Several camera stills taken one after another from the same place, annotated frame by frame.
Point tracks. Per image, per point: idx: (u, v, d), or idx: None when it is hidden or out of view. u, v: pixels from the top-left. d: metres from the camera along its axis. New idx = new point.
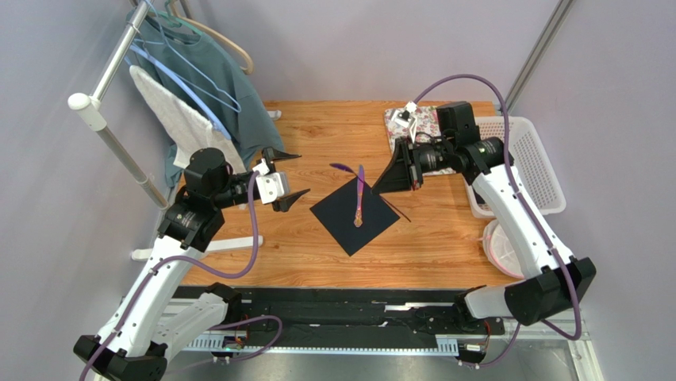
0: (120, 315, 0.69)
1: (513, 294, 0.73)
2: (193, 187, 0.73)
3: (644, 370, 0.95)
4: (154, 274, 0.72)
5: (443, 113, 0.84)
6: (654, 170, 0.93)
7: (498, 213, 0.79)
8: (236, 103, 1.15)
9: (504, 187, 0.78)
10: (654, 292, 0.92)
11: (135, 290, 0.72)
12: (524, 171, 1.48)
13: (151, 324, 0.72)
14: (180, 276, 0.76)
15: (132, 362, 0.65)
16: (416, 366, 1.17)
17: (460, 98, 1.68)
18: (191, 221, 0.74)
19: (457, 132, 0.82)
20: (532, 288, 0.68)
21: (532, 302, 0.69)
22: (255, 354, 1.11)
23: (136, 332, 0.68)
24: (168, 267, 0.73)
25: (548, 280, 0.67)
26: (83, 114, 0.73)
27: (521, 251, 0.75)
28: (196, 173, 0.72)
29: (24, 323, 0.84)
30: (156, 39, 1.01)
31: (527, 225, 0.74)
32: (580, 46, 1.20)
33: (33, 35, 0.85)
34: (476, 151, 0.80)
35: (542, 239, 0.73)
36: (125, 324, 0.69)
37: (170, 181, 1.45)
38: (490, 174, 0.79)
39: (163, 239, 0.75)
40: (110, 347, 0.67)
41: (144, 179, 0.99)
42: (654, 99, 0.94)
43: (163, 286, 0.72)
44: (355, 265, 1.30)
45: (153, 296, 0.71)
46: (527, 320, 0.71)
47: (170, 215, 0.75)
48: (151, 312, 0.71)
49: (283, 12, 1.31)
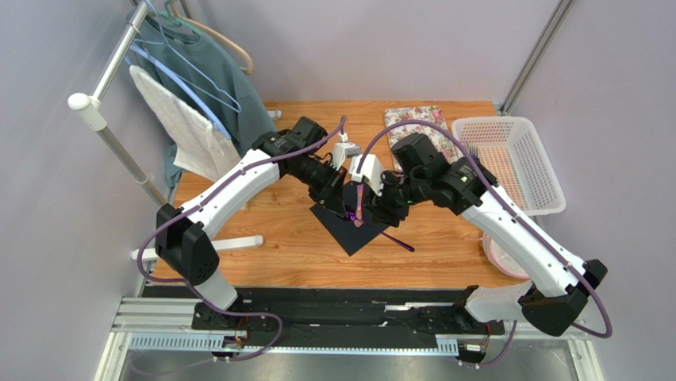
0: (205, 195, 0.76)
1: (535, 311, 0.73)
2: (301, 131, 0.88)
3: (644, 371, 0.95)
4: (242, 173, 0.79)
5: (402, 153, 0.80)
6: (654, 170, 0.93)
7: (501, 240, 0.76)
8: (236, 103, 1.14)
9: (501, 213, 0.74)
10: (654, 293, 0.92)
11: (223, 180, 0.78)
12: (524, 172, 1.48)
13: (224, 215, 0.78)
14: (257, 186, 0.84)
15: (205, 237, 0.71)
16: (415, 366, 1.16)
17: (460, 99, 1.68)
18: (282, 145, 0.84)
19: (426, 167, 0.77)
20: (561, 309, 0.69)
21: (562, 318, 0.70)
22: (255, 354, 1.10)
23: (215, 213, 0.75)
24: (255, 173, 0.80)
25: (577, 299, 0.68)
26: (84, 115, 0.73)
27: (535, 272, 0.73)
28: (310, 122, 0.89)
29: (22, 323, 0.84)
30: (156, 39, 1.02)
31: (537, 248, 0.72)
32: (580, 46, 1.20)
33: (33, 33, 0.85)
34: (458, 181, 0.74)
35: (555, 258, 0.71)
36: (208, 203, 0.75)
37: (170, 181, 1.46)
38: (482, 204, 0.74)
39: (254, 152, 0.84)
40: (190, 216, 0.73)
41: (144, 179, 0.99)
42: (654, 98, 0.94)
43: (244, 188, 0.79)
44: (355, 265, 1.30)
45: (236, 191, 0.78)
46: (555, 331, 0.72)
47: (265, 136, 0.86)
48: (230, 204, 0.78)
49: (284, 12, 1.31)
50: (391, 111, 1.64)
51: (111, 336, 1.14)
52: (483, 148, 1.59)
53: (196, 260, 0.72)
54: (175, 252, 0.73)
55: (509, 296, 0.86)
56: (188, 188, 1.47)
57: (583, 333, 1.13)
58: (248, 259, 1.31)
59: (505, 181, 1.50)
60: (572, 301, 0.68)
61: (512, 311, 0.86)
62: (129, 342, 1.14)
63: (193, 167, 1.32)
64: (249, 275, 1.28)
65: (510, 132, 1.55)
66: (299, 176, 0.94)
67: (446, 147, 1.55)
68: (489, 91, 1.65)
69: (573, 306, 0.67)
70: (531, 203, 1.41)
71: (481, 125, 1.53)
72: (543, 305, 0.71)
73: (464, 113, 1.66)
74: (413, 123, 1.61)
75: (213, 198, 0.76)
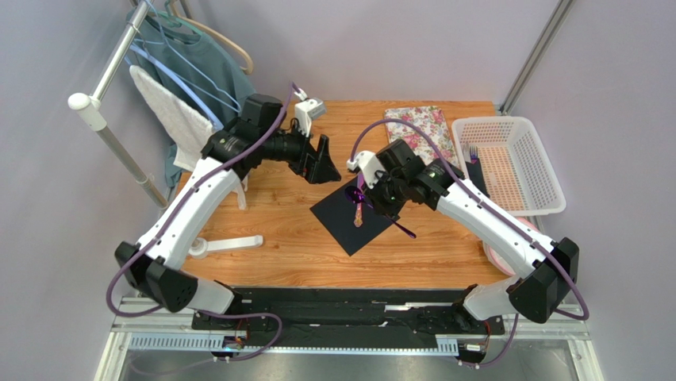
0: (161, 225, 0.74)
1: (517, 299, 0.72)
2: (251, 117, 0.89)
3: (645, 371, 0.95)
4: (195, 190, 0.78)
5: (385, 156, 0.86)
6: (654, 170, 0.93)
7: (472, 227, 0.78)
8: (236, 103, 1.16)
9: (467, 201, 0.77)
10: (654, 293, 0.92)
11: (177, 204, 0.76)
12: (524, 173, 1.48)
13: (188, 239, 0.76)
14: (217, 198, 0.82)
15: (169, 271, 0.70)
16: (415, 366, 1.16)
17: (461, 98, 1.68)
18: (234, 148, 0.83)
19: (401, 167, 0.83)
20: (533, 286, 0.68)
21: (537, 299, 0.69)
22: (255, 354, 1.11)
23: (175, 243, 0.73)
24: (209, 186, 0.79)
25: (545, 273, 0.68)
26: (83, 114, 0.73)
27: (507, 254, 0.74)
28: (255, 105, 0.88)
29: (22, 322, 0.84)
30: (156, 39, 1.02)
31: (503, 228, 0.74)
32: (580, 46, 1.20)
33: (33, 33, 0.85)
34: (428, 178, 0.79)
35: (521, 236, 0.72)
36: (166, 233, 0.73)
37: (170, 181, 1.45)
38: (449, 194, 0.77)
39: (205, 161, 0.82)
40: (148, 252, 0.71)
41: (144, 179, 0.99)
42: (654, 98, 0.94)
43: (201, 205, 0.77)
44: (355, 264, 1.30)
45: (193, 212, 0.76)
46: (540, 318, 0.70)
47: (214, 140, 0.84)
48: (190, 227, 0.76)
49: (283, 11, 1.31)
50: (391, 111, 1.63)
51: (111, 336, 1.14)
52: (483, 148, 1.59)
53: (167, 294, 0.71)
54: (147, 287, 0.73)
55: (501, 287, 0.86)
56: None
57: (583, 333, 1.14)
58: (248, 259, 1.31)
59: (506, 181, 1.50)
60: (539, 275, 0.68)
61: (505, 304, 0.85)
62: (129, 342, 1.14)
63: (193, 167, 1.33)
64: (250, 275, 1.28)
65: (510, 132, 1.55)
66: (274, 154, 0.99)
67: (446, 147, 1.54)
68: (489, 91, 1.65)
69: (541, 280, 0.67)
70: (531, 203, 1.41)
71: (481, 125, 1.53)
72: (519, 290, 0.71)
73: (465, 113, 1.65)
74: (414, 123, 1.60)
75: (168, 226, 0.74)
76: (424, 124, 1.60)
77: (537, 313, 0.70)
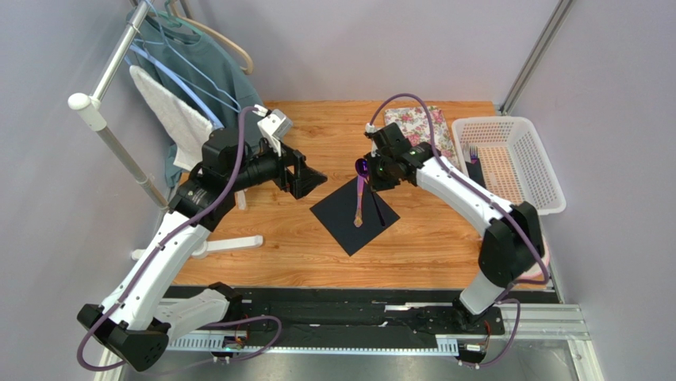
0: (125, 287, 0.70)
1: (485, 260, 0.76)
2: (210, 164, 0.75)
3: (645, 371, 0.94)
4: (160, 248, 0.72)
5: (377, 136, 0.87)
6: (654, 169, 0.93)
7: (444, 197, 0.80)
8: (236, 103, 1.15)
9: (439, 172, 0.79)
10: (654, 293, 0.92)
11: (140, 264, 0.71)
12: (524, 173, 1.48)
13: (155, 298, 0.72)
14: (187, 251, 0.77)
15: (133, 335, 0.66)
16: (415, 367, 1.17)
17: (461, 98, 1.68)
18: (202, 199, 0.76)
19: (390, 147, 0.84)
20: (490, 242, 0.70)
21: (498, 261, 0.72)
22: (255, 354, 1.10)
23: (139, 305, 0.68)
24: (174, 244, 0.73)
25: (499, 228, 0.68)
26: (83, 114, 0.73)
27: (470, 217, 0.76)
28: (213, 150, 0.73)
29: (22, 322, 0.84)
30: (156, 39, 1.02)
31: (466, 192, 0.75)
32: (580, 46, 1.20)
33: (33, 33, 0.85)
34: (409, 155, 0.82)
35: (481, 198, 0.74)
36: (129, 296, 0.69)
37: (170, 181, 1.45)
38: (425, 167, 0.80)
39: (172, 214, 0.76)
40: (112, 317, 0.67)
41: (144, 179, 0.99)
42: (654, 98, 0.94)
43: (167, 264, 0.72)
44: (355, 264, 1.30)
45: (158, 271, 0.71)
46: (507, 279, 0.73)
47: (182, 191, 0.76)
48: (156, 286, 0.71)
49: (283, 12, 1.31)
50: (391, 112, 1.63)
51: None
52: (483, 148, 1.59)
53: (132, 357, 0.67)
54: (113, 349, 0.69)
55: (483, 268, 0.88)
56: None
57: (583, 333, 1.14)
58: (248, 259, 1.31)
59: (506, 181, 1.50)
60: (494, 231, 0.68)
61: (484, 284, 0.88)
62: None
63: None
64: (250, 275, 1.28)
65: (510, 132, 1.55)
66: (252, 183, 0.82)
67: (446, 147, 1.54)
68: (489, 91, 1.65)
69: (496, 237, 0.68)
70: (531, 203, 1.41)
71: (481, 125, 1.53)
72: (483, 249, 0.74)
73: (465, 113, 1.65)
74: (413, 123, 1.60)
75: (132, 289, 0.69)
76: (424, 124, 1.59)
77: (501, 275, 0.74)
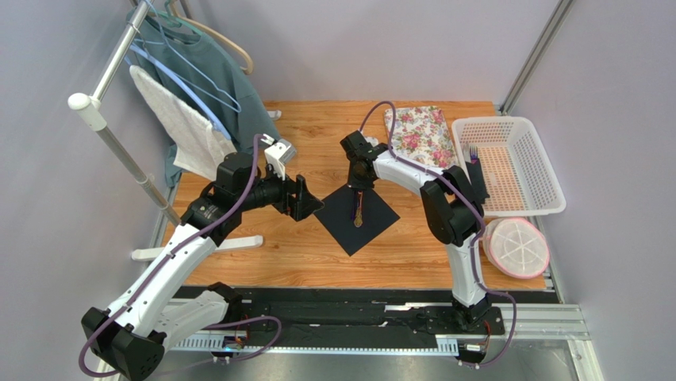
0: (133, 292, 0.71)
1: (431, 222, 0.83)
2: (224, 183, 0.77)
3: (646, 372, 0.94)
4: (170, 257, 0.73)
5: (345, 144, 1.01)
6: (654, 170, 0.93)
7: (397, 179, 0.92)
8: (236, 103, 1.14)
9: (389, 159, 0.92)
10: (655, 294, 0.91)
11: (150, 271, 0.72)
12: (524, 172, 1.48)
13: (160, 305, 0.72)
14: (194, 263, 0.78)
15: (136, 340, 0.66)
16: (416, 366, 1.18)
17: (460, 98, 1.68)
18: (213, 215, 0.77)
19: (355, 150, 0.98)
20: (428, 201, 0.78)
21: (437, 217, 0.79)
22: (255, 354, 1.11)
23: (145, 310, 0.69)
24: (185, 252, 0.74)
25: (432, 187, 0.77)
26: (83, 114, 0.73)
27: (415, 186, 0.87)
28: (228, 170, 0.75)
29: (22, 323, 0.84)
30: (156, 39, 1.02)
31: (408, 167, 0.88)
32: (580, 46, 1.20)
33: (33, 33, 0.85)
34: (369, 152, 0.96)
35: (419, 169, 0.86)
36: (136, 301, 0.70)
37: (170, 181, 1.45)
38: (382, 157, 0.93)
39: (185, 226, 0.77)
40: (118, 320, 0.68)
41: (144, 179, 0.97)
42: (654, 98, 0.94)
43: (175, 273, 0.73)
44: (355, 265, 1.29)
45: (166, 279, 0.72)
46: (447, 236, 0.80)
47: (193, 207, 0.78)
48: (163, 294, 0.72)
49: (284, 12, 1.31)
50: (391, 112, 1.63)
51: None
52: (483, 148, 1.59)
53: (132, 363, 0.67)
54: (113, 355, 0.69)
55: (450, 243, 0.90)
56: (188, 188, 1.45)
57: (583, 333, 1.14)
58: (248, 259, 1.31)
59: (505, 181, 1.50)
60: (428, 187, 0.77)
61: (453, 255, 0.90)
62: None
63: (193, 167, 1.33)
64: (250, 275, 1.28)
65: (510, 132, 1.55)
66: (256, 205, 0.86)
67: (446, 147, 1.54)
68: (489, 91, 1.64)
69: (430, 193, 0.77)
70: (531, 203, 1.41)
71: (481, 125, 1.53)
72: (425, 211, 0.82)
73: (464, 113, 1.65)
74: (413, 123, 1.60)
75: (140, 294, 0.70)
76: (424, 125, 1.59)
77: (444, 232, 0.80)
